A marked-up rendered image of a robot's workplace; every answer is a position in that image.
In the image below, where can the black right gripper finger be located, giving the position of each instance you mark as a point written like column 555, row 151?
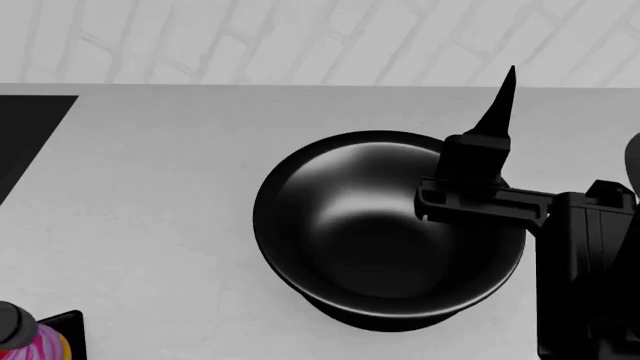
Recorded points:
column 635, row 161
column 480, row 157

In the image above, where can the black mixing bowl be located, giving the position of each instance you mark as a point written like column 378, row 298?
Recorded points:
column 360, row 255

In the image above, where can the black baking tray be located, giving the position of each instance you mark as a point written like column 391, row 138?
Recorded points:
column 72, row 333

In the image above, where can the black cooktop panel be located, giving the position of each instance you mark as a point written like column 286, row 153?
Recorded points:
column 25, row 138

